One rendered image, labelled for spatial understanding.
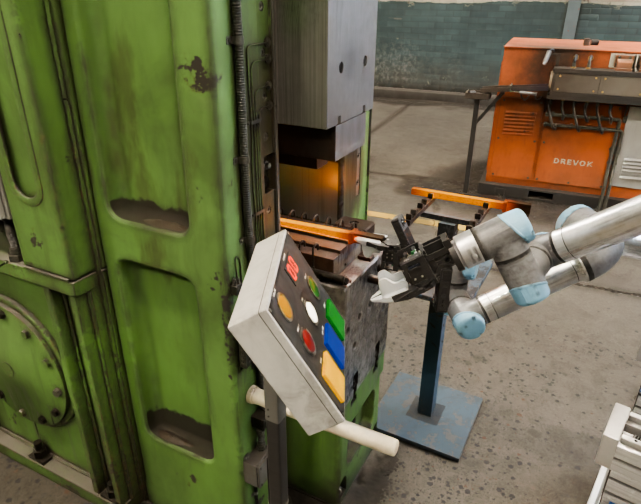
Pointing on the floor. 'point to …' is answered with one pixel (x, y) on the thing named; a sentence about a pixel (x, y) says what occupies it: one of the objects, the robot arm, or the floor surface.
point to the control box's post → (277, 441)
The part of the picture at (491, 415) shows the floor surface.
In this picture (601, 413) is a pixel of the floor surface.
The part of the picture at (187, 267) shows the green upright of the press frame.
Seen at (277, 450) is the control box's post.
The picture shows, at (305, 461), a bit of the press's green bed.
